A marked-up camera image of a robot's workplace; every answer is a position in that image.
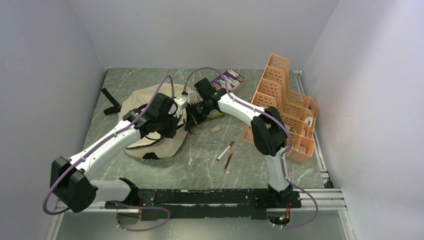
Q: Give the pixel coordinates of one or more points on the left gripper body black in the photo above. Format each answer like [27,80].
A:
[167,124]

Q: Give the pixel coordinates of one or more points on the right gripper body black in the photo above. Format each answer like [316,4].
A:
[198,111]

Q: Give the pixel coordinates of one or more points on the beige canvas backpack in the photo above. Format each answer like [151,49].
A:
[153,146]

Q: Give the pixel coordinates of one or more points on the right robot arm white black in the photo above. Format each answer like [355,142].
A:
[267,128]

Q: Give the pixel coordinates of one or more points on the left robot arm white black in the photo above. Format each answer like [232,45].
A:
[72,180]

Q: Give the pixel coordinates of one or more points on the green book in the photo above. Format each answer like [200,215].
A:
[215,114]

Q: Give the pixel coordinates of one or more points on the small beige eraser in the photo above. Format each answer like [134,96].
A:
[215,129]

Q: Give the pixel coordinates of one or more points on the white red marker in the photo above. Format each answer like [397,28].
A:
[225,151]

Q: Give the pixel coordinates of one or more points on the purple book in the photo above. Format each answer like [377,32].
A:
[234,80]

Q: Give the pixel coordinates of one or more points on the red pen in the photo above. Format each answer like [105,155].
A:
[228,161]

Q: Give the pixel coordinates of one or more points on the orange plastic file organizer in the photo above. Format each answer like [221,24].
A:
[298,111]

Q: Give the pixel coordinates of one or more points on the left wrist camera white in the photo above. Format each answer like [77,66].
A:
[179,104]

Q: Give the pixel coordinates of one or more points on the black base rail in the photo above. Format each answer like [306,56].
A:
[212,203]

